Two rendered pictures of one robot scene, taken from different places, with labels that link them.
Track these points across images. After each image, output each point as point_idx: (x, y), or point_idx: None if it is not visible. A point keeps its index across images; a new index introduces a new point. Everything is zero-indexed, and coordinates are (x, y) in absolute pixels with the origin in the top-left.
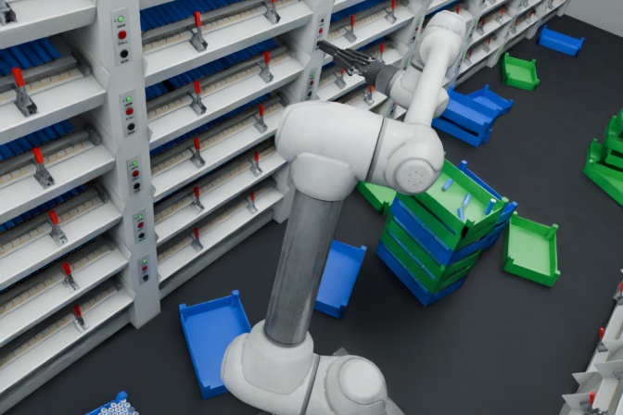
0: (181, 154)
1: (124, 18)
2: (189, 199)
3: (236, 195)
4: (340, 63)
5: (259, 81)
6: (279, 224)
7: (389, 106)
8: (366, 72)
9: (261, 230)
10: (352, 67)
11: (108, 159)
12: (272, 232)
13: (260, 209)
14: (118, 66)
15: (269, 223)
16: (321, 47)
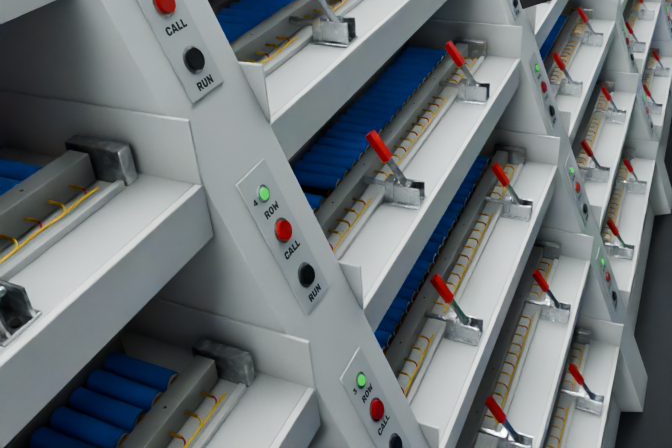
0: (422, 335)
1: None
2: (487, 441)
3: (559, 383)
4: None
5: (469, 109)
6: (643, 414)
7: (644, 117)
8: None
9: (622, 444)
10: None
11: (300, 398)
12: (646, 437)
13: (605, 396)
14: (196, 100)
15: (623, 424)
16: (525, 2)
